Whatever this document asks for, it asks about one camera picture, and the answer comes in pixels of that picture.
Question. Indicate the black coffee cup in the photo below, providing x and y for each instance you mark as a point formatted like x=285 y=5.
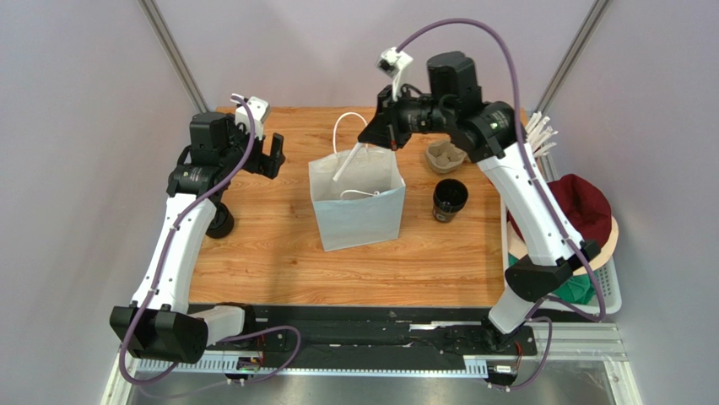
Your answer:
x=449 y=198
x=222 y=223

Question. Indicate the aluminium frame post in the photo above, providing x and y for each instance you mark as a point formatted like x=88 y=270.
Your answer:
x=163 y=33
x=573 y=53

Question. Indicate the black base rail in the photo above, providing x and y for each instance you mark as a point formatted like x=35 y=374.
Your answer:
x=376 y=338

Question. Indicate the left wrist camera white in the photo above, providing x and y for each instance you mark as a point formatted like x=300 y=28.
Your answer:
x=252 y=111

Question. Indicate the white paper straws bundle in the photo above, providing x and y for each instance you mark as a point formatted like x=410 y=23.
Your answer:
x=539 y=133

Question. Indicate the left aluminium frame post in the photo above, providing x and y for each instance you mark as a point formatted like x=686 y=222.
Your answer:
x=163 y=33

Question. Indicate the black coffee cup left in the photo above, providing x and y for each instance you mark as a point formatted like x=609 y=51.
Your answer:
x=222 y=223

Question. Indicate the white plastic basket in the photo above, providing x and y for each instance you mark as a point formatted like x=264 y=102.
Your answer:
x=602 y=266

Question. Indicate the single white paper straw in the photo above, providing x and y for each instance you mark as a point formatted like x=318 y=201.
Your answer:
x=342 y=168

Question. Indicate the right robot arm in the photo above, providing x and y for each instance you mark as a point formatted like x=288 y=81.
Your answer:
x=494 y=139

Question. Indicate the right aluminium frame post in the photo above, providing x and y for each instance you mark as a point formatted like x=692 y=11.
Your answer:
x=573 y=53

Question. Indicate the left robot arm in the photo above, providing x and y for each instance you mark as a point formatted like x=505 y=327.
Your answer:
x=157 y=323

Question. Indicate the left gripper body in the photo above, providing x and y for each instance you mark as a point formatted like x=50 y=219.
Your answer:
x=239 y=147

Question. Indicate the black coffee cup right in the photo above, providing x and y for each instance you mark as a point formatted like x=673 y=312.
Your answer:
x=449 y=198

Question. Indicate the maroon bucket hat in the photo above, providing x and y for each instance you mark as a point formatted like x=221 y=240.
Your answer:
x=589 y=212

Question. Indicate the white paper bag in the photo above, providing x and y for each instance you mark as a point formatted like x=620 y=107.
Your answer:
x=366 y=205

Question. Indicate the bottom pulp cup carrier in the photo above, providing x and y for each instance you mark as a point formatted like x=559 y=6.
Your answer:
x=444 y=157

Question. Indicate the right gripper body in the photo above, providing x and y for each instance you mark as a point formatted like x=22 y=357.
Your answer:
x=384 y=117

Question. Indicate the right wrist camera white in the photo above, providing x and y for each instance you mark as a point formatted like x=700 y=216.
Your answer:
x=395 y=65

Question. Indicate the green cloth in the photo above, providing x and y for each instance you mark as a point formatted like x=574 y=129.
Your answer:
x=578 y=290

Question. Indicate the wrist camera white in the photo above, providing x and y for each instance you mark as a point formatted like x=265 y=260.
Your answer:
x=395 y=65
x=252 y=111

